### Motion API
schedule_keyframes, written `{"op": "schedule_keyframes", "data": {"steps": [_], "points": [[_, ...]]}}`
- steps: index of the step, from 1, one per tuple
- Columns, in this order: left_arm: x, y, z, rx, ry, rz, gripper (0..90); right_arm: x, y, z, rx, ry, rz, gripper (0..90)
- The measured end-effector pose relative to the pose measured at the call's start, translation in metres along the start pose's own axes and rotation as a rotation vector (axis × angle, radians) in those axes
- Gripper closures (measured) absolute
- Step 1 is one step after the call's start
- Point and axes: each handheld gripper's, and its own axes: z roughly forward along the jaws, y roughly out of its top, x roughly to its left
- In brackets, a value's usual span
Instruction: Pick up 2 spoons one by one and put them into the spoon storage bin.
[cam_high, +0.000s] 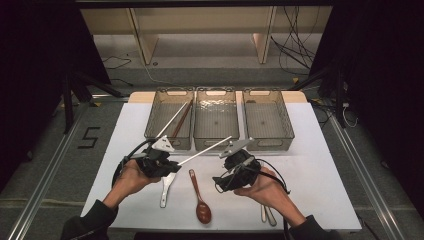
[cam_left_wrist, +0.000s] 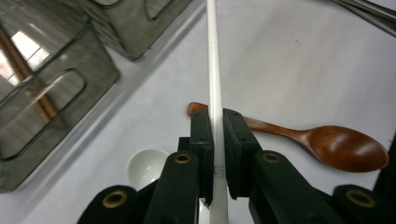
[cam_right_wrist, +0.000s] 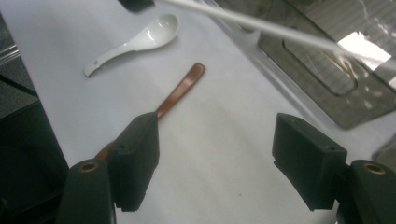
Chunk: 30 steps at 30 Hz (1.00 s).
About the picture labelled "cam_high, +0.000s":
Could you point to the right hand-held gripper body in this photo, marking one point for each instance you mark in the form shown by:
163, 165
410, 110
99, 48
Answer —
241, 170

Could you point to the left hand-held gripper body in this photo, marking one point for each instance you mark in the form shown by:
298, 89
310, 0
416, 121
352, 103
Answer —
155, 165

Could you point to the white ceramic spoon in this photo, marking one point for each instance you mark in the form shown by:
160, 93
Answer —
164, 196

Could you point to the brown wooden spoon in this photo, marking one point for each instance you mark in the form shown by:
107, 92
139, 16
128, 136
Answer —
203, 211

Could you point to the white chopstick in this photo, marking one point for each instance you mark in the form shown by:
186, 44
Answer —
205, 151
171, 120

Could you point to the brown wooden chopstick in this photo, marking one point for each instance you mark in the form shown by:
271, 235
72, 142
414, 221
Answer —
184, 120
181, 119

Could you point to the smoky transparent plastic bin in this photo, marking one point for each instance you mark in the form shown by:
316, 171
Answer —
216, 123
166, 116
266, 123

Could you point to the metal fork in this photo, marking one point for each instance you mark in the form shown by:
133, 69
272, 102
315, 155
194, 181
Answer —
264, 215

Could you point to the metal table knife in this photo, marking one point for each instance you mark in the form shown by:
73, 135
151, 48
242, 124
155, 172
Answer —
272, 218

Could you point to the person's left hand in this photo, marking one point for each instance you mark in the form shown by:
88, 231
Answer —
131, 181

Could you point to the person's right hand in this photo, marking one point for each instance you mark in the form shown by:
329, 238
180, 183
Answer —
266, 193

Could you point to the white table cover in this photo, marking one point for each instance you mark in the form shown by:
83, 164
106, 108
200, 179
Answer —
140, 213

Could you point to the black metal stand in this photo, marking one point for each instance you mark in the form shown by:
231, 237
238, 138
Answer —
339, 100
68, 110

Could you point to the black curtain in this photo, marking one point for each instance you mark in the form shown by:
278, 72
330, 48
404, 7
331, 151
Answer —
383, 83
33, 83

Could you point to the light wooden desk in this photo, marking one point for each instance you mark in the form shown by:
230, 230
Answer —
200, 20

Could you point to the black crossbar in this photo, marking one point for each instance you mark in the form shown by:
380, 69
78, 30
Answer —
200, 3

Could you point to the aluminium floor rail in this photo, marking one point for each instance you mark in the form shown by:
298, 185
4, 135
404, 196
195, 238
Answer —
43, 186
366, 186

